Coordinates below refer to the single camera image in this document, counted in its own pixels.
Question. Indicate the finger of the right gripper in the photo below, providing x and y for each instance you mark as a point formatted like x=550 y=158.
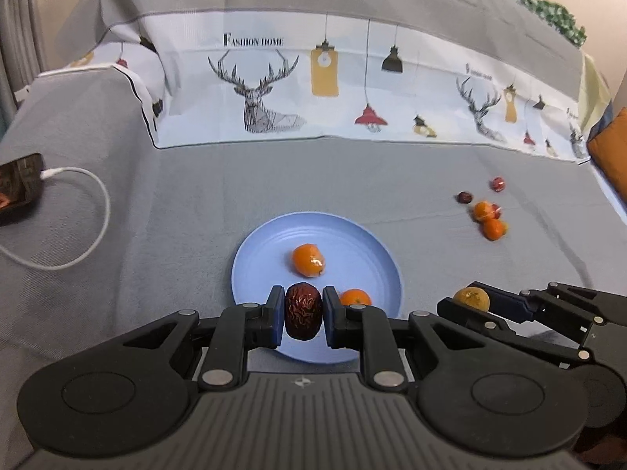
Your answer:
x=556 y=299
x=498 y=330

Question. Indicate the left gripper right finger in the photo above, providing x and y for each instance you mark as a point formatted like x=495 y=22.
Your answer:
x=478 y=394

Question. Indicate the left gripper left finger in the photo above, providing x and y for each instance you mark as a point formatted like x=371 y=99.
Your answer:
x=135 y=389

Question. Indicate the yellow-green small fruit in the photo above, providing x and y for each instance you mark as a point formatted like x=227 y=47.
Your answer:
x=474 y=297

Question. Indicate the orange tangerine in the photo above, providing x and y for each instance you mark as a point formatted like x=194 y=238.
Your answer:
x=308 y=260
x=493 y=230
x=483 y=211
x=355 y=296

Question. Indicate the dark red jujube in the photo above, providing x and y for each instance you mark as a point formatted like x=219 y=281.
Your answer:
x=303 y=311

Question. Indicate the wrapped orange tangerine in pile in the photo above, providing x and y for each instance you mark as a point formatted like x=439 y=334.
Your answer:
x=483 y=211

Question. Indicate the red wrapped fruit in pile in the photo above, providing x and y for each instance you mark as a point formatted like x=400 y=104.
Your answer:
x=497 y=211

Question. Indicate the dark red jujube date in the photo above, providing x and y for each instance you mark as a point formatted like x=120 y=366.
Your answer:
x=464 y=197

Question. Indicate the orange cushion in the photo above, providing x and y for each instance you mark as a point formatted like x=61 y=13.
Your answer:
x=609 y=151

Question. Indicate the black smartphone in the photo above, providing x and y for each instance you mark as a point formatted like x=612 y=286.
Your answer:
x=21 y=187

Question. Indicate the green checked blanket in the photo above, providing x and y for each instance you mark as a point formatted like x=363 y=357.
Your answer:
x=559 y=18

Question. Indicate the grey printed sofa cover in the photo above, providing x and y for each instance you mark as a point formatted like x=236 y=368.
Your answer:
x=178 y=126

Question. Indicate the grey curtain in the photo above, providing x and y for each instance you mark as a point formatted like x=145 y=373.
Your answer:
x=22 y=52

